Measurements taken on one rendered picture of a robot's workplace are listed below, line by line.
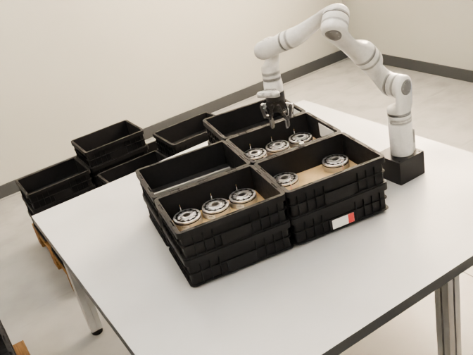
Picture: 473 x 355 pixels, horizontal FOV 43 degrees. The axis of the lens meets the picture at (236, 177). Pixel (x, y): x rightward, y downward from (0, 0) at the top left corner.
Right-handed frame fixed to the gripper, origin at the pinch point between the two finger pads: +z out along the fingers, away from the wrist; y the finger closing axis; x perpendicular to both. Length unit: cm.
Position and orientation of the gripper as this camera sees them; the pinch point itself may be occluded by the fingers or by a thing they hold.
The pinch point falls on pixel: (279, 124)
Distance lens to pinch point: 242.8
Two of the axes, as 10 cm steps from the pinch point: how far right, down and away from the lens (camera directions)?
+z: 1.9, 8.7, 4.5
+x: -3.9, 4.9, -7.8
